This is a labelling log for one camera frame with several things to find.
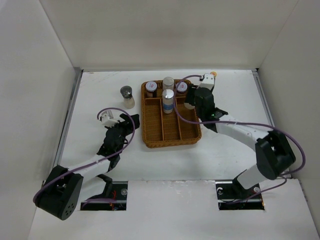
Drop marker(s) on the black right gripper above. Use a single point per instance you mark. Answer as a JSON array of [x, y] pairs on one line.
[[191, 92]]

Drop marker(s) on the black-top salt grinder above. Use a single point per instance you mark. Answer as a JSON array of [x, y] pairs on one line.
[[128, 99]]

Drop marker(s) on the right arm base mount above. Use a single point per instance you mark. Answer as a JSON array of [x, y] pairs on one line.
[[230, 199]]

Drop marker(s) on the wicker divided basket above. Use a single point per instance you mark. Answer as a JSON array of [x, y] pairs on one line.
[[160, 129]]

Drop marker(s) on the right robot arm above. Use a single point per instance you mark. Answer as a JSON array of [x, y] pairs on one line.
[[272, 150]]

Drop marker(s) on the green-label red sauce bottle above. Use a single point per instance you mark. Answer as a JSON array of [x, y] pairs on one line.
[[213, 73]]

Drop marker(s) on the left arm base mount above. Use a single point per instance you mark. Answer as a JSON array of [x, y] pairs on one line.
[[104, 194]]

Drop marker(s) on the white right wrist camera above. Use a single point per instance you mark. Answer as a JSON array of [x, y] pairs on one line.
[[207, 81]]

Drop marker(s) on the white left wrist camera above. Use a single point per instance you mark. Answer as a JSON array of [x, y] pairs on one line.
[[107, 119]]

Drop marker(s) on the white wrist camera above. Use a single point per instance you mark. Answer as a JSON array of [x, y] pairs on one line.
[[207, 81], [107, 119]]

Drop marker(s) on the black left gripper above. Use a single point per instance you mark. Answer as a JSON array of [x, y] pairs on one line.
[[127, 124]]

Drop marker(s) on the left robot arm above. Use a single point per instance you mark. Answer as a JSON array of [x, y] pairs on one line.
[[61, 191]]

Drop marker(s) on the white-lid brown spice jar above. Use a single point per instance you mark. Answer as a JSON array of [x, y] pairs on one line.
[[151, 89]]

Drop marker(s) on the blue-label white pepper jar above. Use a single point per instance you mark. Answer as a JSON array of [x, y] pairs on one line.
[[168, 101]]

